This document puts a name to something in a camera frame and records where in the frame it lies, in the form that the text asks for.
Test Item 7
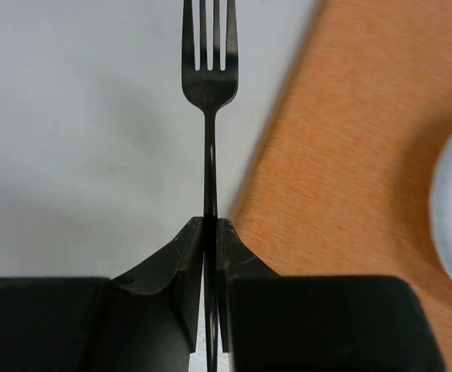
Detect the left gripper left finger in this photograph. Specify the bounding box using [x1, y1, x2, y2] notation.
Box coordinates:
[0, 217, 202, 371]

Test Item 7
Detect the orange cloth napkin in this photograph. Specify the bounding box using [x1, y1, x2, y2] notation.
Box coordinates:
[234, 1, 452, 371]

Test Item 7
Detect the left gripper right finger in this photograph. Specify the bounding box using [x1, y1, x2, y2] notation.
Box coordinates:
[216, 219, 447, 371]

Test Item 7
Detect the black fork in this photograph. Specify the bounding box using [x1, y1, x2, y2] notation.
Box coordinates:
[181, 1, 233, 371]

